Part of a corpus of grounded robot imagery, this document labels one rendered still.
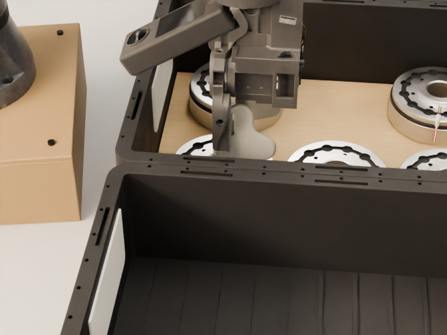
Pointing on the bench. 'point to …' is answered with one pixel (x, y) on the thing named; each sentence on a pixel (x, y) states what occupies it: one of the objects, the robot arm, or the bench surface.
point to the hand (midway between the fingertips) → (223, 155)
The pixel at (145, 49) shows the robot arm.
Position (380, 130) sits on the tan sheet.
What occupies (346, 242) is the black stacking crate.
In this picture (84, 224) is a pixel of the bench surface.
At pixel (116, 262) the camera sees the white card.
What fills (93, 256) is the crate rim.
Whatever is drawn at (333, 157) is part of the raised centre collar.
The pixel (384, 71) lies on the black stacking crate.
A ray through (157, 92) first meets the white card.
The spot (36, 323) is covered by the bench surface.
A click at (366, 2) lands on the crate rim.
